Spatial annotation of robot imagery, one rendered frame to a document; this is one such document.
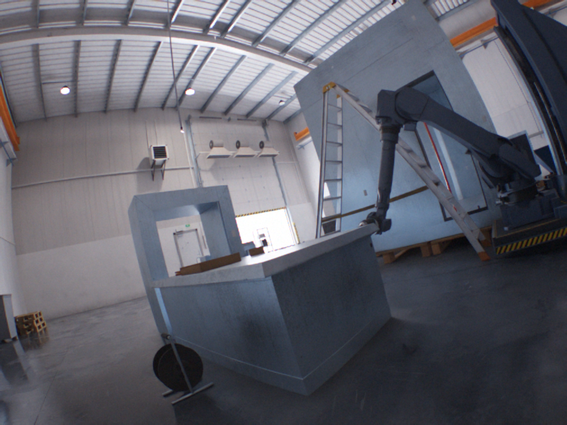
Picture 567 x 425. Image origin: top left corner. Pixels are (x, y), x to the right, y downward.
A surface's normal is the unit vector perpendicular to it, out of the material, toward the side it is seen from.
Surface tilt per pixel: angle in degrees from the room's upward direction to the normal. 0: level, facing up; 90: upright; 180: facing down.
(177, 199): 90
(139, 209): 90
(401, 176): 90
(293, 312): 90
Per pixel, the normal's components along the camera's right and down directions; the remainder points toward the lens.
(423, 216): -0.74, 0.14
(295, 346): 0.66, -0.26
